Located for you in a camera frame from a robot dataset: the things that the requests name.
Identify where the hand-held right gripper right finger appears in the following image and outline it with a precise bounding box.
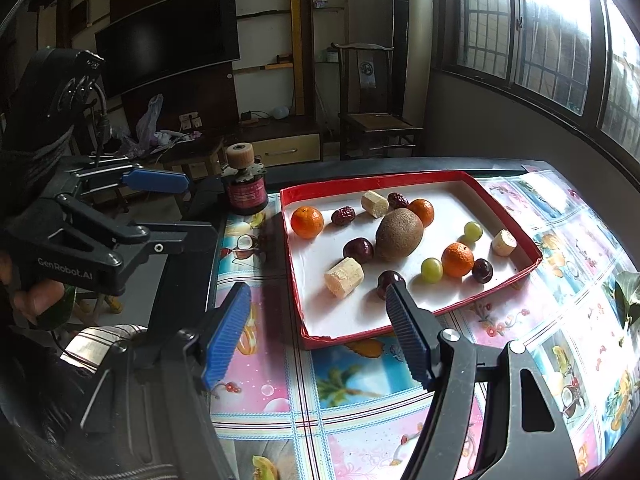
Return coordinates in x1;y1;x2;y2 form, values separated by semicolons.
385;280;581;480

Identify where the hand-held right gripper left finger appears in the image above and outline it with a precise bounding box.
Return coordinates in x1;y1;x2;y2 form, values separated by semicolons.
75;282;252;480

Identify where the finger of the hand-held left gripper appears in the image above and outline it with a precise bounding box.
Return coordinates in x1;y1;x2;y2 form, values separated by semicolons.
55;180;223;267
65;156;192;197

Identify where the red cardboard tray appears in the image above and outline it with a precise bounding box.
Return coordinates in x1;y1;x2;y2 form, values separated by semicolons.
279;170;544;352

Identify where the banana piece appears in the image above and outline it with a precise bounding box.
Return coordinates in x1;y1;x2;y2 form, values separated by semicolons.
491;230;517;257
361;191;390;219
324;257;365;300

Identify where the mandarin orange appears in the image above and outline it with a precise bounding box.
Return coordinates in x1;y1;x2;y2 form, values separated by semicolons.
442;242;475;278
290;206;325;240
407;198;435;227

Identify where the brown kiwi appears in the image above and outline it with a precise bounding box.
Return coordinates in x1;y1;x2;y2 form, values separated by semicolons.
375;208;425;262

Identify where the person's left hand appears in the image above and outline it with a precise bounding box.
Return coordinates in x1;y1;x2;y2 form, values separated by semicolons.
0;252;68;328

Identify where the purple plastic bag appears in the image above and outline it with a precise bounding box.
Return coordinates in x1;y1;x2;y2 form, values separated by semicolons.
136;94;165;148

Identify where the dark jar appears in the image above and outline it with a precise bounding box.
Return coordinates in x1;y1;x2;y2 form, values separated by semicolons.
222;167;269;216

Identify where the tan spool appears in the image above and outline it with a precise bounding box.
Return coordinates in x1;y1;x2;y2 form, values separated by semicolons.
226;144;254;171

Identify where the fruit-print plastic tablecloth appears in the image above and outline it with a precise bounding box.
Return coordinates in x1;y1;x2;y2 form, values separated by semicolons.
209;162;640;480

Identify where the person's striped clothing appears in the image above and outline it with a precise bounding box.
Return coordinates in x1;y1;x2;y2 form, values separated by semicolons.
60;324;151;366

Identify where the wooden television cabinet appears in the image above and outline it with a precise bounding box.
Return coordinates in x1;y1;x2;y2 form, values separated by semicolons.
120;115;323;183

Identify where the black television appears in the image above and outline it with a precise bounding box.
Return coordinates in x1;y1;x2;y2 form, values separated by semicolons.
95;0;239;97

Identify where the dark wooden chair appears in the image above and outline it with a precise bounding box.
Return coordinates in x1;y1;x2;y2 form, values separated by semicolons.
331;42;426;161

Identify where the green leaf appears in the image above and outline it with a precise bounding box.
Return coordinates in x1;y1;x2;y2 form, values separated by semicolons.
612;271;640;333

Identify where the white standing air conditioner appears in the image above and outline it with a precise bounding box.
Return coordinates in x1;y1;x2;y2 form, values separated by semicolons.
385;0;434;73

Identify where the window with metal grille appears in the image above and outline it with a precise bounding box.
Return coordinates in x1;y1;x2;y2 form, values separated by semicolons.
440;0;640;161

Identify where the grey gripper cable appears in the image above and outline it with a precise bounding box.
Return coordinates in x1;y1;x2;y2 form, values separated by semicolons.
90;82;112;161

